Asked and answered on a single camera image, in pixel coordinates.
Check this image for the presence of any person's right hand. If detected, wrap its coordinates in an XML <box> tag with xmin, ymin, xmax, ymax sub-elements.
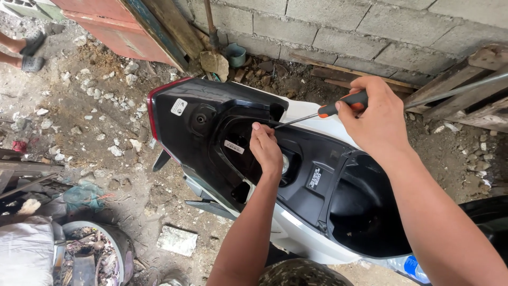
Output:
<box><xmin>335</xmin><ymin>76</ymin><xmax>413</xmax><ymax>159</ymax></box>

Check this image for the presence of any person's left hand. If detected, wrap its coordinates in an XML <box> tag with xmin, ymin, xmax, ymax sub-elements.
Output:
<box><xmin>249</xmin><ymin>122</ymin><xmax>284</xmax><ymax>176</ymax></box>

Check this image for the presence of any orange black handled screwdriver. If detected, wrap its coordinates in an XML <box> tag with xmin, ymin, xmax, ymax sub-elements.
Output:
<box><xmin>274</xmin><ymin>90</ymin><xmax>369</xmax><ymax>129</ymax></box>

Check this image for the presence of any white black scooter body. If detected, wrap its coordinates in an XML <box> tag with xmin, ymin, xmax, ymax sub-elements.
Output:
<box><xmin>147</xmin><ymin>77</ymin><xmax>413</xmax><ymax>265</ymax></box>

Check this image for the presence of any long wooden stick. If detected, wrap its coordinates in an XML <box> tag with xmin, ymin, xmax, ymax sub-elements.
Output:
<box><xmin>289</xmin><ymin>53</ymin><xmax>421</xmax><ymax>90</ymax></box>

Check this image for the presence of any grey metal rod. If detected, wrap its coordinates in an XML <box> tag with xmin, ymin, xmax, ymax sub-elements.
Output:
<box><xmin>404</xmin><ymin>71</ymin><xmax>508</xmax><ymax>109</ymax></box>

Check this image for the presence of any wooden pallet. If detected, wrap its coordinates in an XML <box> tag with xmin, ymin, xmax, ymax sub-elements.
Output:
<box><xmin>404</xmin><ymin>44</ymin><xmax>508</xmax><ymax>133</ymax></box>

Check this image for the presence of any green plastic cup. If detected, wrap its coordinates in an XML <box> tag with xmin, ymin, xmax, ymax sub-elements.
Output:
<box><xmin>226</xmin><ymin>42</ymin><xmax>247</xmax><ymax>68</ymax></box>

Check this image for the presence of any rusty shovel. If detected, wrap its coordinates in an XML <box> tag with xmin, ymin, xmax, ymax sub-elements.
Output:
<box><xmin>200</xmin><ymin>0</ymin><xmax>230</xmax><ymax>82</ymax></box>

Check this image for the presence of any flat concrete slab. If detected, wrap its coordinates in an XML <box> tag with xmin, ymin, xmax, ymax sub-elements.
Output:
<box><xmin>156</xmin><ymin>225</ymin><xmax>198</xmax><ymax>257</ymax></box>

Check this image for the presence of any person's camouflage trouser leg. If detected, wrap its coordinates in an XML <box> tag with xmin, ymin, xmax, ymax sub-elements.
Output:
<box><xmin>259</xmin><ymin>258</ymin><xmax>354</xmax><ymax>286</ymax></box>

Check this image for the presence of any clear plastic water bottle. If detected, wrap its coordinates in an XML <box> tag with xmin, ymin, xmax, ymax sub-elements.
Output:
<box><xmin>359</xmin><ymin>255</ymin><xmax>431</xmax><ymax>284</ymax></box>

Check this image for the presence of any black scooter seat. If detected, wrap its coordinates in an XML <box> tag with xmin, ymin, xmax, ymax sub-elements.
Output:
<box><xmin>458</xmin><ymin>195</ymin><xmax>508</xmax><ymax>267</ymax></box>

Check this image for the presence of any weathered wooden plank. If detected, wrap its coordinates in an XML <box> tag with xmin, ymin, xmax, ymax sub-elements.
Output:
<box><xmin>119</xmin><ymin>0</ymin><xmax>205</xmax><ymax>72</ymax></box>

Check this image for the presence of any teal net scrap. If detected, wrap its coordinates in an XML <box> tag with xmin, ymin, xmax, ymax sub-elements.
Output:
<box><xmin>63</xmin><ymin>184</ymin><xmax>106</xmax><ymax>211</ymax></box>

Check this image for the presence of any red metal sheet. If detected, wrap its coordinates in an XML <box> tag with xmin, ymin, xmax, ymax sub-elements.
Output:
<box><xmin>51</xmin><ymin>0</ymin><xmax>175</xmax><ymax>66</ymax></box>

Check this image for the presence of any round basin with debris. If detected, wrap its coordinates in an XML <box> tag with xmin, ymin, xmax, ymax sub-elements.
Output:
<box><xmin>60</xmin><ymin>221</ymin><xmax>135</xmax><ymax>286</ymax></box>

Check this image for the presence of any pile of scrap wood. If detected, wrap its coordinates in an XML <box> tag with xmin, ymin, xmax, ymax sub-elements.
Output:
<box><xmin>0</xmin><ymin>148</ymin><xmax>64</xmax><ymax>215</ymax></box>

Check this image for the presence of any white sack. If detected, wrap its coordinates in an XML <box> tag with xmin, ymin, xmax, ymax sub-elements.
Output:
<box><xmin>0</xmin><ymin>216</ymin><xmax>55</xmax><ymax>286</ymax></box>

